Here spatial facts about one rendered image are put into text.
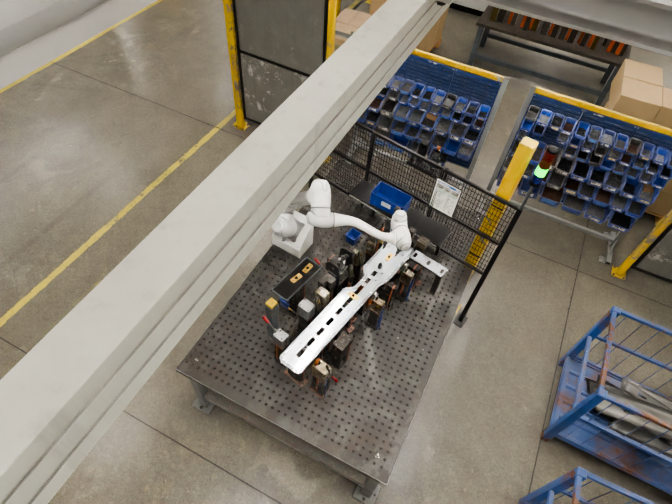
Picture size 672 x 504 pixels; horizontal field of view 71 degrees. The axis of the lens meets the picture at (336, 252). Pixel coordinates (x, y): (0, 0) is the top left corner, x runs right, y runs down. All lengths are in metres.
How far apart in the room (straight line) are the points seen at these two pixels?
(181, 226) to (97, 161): 5.63
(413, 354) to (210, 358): 1.47
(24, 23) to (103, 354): 0.91
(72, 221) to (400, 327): 3.61
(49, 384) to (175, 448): 3.57
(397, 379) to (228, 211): 2.95
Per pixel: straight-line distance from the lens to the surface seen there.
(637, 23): 1.28
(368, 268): 3.60
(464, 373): 4.47
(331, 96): 0.87
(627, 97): 5.68
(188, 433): 4.14
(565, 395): 4.55
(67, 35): 1.41
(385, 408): 3.42
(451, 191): 3.73
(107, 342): 0.58
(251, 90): 5.98
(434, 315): 3.83
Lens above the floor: 3.87
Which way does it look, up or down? 52 degrees down
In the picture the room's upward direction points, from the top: 6 degrees clockwise
